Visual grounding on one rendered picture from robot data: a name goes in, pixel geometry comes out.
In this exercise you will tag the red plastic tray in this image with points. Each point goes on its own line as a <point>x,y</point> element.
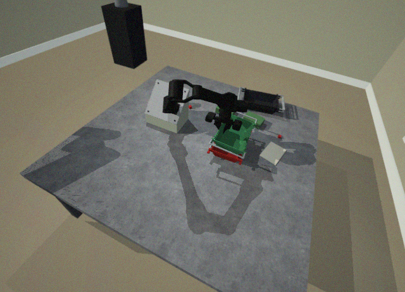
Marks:
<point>225,155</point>

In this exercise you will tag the cream flat square panel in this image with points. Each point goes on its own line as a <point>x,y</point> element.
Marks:
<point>273,153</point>

